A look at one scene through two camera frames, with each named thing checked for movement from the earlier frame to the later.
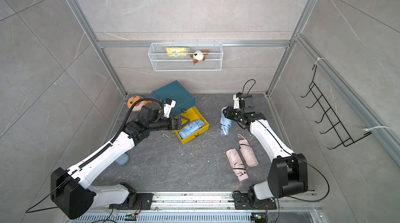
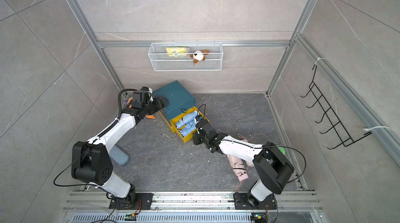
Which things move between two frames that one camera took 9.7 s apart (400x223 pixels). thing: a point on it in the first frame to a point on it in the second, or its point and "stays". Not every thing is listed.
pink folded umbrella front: (237, 164) stays
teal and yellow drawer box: (184, 106) stays
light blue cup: (123, 160) stays
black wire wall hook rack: (344, 135) stays
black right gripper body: (238, 114) to (198, 139)
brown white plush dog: (198, 56) stays
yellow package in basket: (175, 51) stays
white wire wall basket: (186, 57) stays
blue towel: (225, 123) to (188, 128)
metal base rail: (297, 207) stays
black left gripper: (172, 127) to (163, 104)
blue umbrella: (191, 127) to (186, 119)
